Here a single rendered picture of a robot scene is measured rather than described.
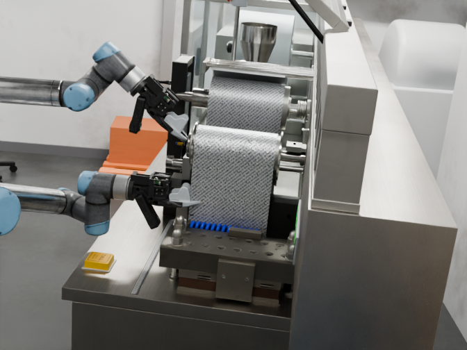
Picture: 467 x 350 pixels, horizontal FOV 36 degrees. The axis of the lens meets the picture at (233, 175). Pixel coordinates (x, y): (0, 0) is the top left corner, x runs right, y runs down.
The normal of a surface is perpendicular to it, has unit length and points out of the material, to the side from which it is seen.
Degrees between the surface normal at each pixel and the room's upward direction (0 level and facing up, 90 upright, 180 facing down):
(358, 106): 90
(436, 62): 79
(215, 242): 0
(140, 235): 0
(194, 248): 0
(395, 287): 90
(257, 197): 90
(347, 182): 90
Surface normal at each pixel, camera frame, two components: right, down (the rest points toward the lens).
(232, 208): -0.11, 0.32
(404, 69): 0.09, 0.15
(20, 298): 0.09, -0.94
